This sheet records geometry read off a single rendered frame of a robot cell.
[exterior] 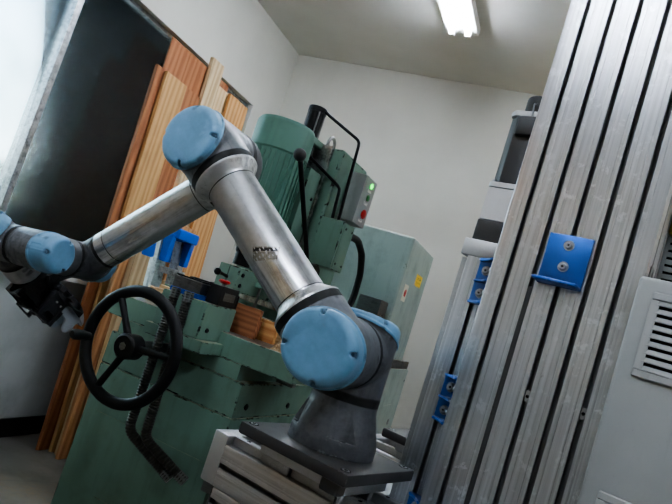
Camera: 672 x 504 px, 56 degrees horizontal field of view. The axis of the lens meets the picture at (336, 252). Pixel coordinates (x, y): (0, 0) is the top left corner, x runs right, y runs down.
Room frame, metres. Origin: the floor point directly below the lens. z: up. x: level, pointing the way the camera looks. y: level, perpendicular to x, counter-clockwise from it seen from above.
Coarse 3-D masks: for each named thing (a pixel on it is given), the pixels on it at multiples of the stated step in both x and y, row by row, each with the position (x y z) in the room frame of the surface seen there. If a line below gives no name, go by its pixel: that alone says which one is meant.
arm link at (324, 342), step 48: (192, 144) 1.01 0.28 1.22; (240, 144) 1.04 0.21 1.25; (240, 192) 1.00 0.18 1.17; (240, 240) 1.00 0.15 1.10; (288, 240) 0.98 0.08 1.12; (288, 288) 0.95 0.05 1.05; (336, 288) 0.96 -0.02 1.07; (288, 336) 0.91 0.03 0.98; (336, 336) 0.89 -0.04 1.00; (336, 384) 0.90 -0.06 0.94
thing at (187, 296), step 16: (176, 288) 1.54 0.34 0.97; (160, 336) 1.53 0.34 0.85; (144, 384) 1.52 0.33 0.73; (160, 400) 1.51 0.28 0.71; (128, 416) 1.52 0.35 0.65; (128, 432) 1.51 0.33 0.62; (144, 432) 1.49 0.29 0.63; (144, 448) 1.50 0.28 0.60; (160, 448) 1.50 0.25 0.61; (160, 464) 1.50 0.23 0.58; (176, 480) 1.48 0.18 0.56
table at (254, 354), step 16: (128, 304) 1.73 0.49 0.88; (144, 304) 1.71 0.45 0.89; (144, 320) 1.70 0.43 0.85; (224, 336) 1.59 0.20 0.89; (240, 336) 1.62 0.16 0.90; (208, 352) 1.54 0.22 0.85; (224, 352) 1.59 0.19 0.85; (240, 352) 1.57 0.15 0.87; (256, 352) 1.55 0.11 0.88; (272, 352) 1.53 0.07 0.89; (256, 368) 1.54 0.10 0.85; (272, 368) 1.53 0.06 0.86; (304, 384) 1.57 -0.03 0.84
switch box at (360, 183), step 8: (352, 176) 1.99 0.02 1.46; (360, 176) 1.98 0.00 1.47; (368, 176) 1.98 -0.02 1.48; (352, 184) 1.99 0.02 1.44; (360, 184) 1.98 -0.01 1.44; (368, 184) 1.99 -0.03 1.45; (376, 184) 2.05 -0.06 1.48; (352, 192) 1.98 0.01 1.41; (360, 192) 1.97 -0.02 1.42; (352, 200) 1.98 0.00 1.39; (360, 200) 1.98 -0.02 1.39; (344, 208) 1.99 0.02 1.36; (352, 208) 1.98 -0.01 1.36; (360, 208) 1.99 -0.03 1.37; (368, 208) 2.05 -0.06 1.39; (344, 216) 1.98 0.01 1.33; (352, 216) 1.97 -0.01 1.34; (360, 216) 2.01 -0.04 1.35; (352, 224) 2.03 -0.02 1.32; (360, 224) 2.03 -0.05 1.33
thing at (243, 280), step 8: (224, 264) 1.76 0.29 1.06; (224, 272) 1.75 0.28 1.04; (232, 272) 1.74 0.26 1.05; (240, 272) 1.74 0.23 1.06; (248, 272) 1.78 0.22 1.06; (216, 280) 1.76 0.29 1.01; (232, 280) 1.74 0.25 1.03; (240, 280) 1.75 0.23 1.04; (248, 280) 1.79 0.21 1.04; (256, 280) 1.83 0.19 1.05; (232, 288) 1.74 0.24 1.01; (240, 288) 1.77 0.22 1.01; (248, 288) 1.80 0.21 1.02; (256, 288) 1.84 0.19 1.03
